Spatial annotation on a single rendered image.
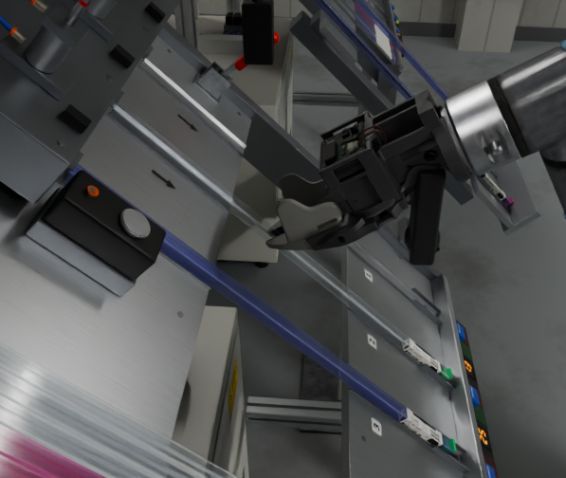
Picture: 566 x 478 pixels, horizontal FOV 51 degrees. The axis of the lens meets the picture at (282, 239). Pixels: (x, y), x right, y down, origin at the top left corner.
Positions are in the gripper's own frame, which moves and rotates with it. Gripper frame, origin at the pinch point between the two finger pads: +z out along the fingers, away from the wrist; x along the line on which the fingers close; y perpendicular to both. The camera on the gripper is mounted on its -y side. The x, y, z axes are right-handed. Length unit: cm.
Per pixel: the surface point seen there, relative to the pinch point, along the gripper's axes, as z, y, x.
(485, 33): -36, -122, -301
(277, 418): 36, -52, -21
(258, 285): 63, -72, -91
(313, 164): -0.9, -3.5, -19.0
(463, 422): -7.1, -29.6, 6.3
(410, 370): -4.2, -22.2, 2.9
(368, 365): -2.4, -14.5, 7.1
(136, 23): 0.8, 24.7, -5.2
